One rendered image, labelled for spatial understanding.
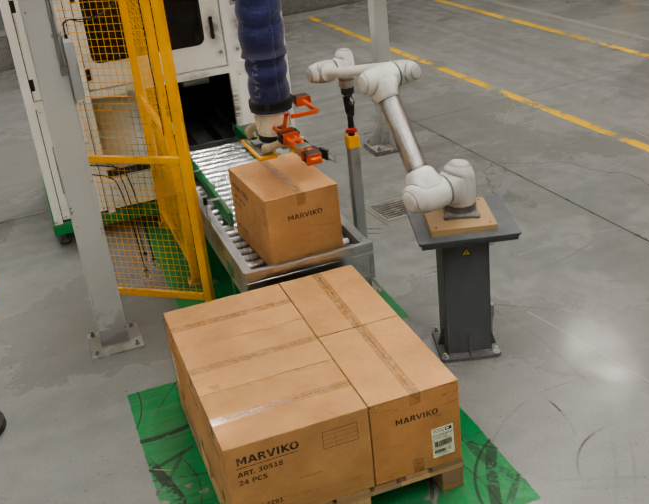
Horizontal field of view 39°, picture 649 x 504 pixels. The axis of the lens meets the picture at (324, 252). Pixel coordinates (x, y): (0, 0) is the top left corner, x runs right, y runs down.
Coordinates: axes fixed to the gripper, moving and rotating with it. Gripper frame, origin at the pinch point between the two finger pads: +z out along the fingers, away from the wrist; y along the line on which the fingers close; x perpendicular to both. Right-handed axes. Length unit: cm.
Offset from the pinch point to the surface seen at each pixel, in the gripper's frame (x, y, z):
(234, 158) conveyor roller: 41, 134, 54
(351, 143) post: 2.0, -3.3, 11.6
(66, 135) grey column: 152, 12, -22
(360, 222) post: 1, -3, 61
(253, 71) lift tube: 58, -28, -46
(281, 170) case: 48, -16, 13
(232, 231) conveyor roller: 75, 10, 53
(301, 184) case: 45, -42, 13
